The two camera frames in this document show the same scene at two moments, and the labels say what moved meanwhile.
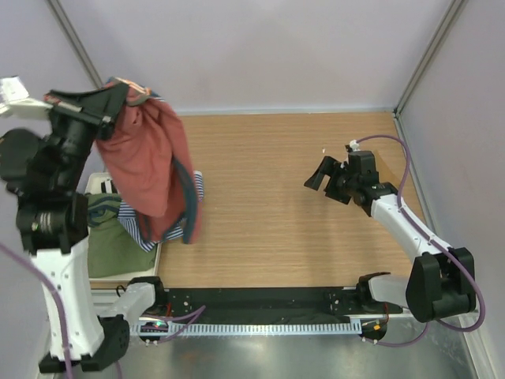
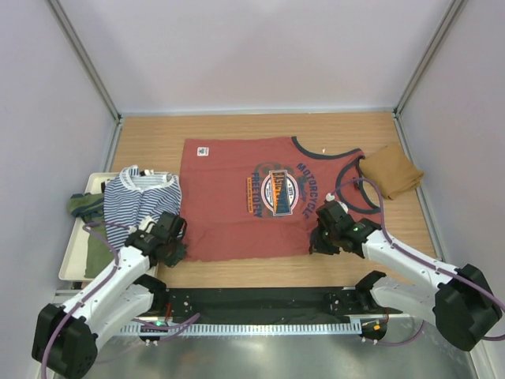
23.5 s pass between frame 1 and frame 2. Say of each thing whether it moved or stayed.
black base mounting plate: stayed
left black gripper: moved
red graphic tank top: moved
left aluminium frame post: stayed
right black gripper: moved
